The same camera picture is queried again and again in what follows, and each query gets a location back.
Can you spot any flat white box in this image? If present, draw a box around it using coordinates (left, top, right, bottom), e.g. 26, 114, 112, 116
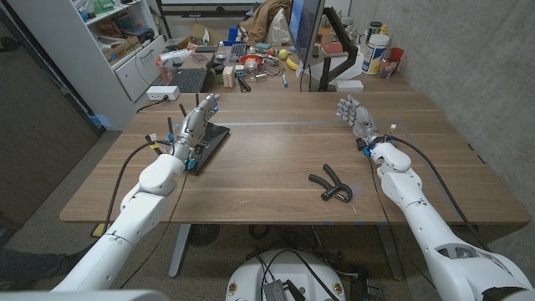
335, 79, 365, 94

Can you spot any black router with antennas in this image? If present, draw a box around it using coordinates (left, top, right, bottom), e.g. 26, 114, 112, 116
145, 93, 232, 176

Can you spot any cardboard box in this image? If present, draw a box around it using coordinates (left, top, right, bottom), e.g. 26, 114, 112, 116
190, 23, 229, 47

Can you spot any brown jacket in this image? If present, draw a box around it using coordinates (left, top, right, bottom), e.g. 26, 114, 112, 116
240, 0, 293, 46

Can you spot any white shelf cabinet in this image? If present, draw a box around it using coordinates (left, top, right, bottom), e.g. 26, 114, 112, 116
8, 0, 168, 130

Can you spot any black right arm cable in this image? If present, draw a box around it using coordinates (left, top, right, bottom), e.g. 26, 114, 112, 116
390, 135, 490, 252

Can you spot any red bowl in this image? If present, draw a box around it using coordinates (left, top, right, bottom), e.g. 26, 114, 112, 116
238, 54, 265, 67

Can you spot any beige small box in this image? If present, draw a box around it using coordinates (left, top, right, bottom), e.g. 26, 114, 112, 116
222, 65, 236, 89

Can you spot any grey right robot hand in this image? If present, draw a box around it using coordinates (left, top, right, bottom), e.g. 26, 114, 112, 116
336, 94, 383, 150

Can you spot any black hand grip strengthener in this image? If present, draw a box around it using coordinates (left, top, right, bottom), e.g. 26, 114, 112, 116
308, 163, 354, 204

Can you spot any black laptop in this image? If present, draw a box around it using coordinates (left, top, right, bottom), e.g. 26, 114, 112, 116
166, 49, 218, 94

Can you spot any white power strip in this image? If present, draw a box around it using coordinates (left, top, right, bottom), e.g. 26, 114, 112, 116
145, 85, 181, 102

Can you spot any white canister blue label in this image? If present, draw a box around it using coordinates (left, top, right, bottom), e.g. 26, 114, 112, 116
361, 33, 390, 76

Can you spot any white robot torso base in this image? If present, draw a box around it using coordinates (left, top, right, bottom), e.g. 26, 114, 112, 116
225, 249, 347, 301

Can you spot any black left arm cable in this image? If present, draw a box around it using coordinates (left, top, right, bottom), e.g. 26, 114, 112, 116
102, 140, 172, 235

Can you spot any black lid tumbler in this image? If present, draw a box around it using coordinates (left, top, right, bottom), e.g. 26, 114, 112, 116
367, 21, 384, 43

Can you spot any clear plastic container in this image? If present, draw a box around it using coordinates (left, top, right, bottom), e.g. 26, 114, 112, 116
379, 50, 398, 79

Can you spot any computer monitor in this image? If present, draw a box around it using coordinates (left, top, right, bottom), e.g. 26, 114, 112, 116
288, 0, 326, 70

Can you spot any black round floor fan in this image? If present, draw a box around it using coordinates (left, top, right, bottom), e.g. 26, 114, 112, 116
187, 224, 221, 247

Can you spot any grey table leg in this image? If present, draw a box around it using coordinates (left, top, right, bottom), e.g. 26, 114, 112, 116
375, 225, 405, 281
168, 224, 192, 278

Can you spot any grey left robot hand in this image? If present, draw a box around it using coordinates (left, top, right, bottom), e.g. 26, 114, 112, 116
171, 93, 221, 164

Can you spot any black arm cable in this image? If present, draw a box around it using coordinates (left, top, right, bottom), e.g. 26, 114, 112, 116
102, 140, 172, 235
390, 135, 490, 252

